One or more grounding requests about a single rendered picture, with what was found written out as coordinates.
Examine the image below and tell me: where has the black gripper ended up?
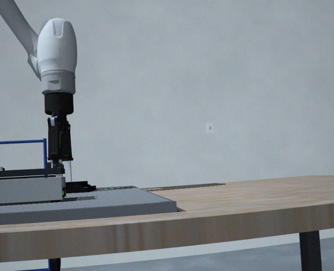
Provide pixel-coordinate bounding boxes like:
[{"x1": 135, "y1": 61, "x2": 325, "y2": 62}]
[{"x1": 44, "y1": 92, "x2": 73, "y2": 182}]

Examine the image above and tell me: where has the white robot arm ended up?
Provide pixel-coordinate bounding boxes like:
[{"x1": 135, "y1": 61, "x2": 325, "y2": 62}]
[{"x1": 0, "y1": 0, "x2": 77, "y2": 95}]

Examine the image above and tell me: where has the black well plate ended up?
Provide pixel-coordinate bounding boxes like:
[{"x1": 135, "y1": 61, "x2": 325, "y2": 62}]
[{"x1": 66, "y1": 181, "x2": 88, "y2": 188}]

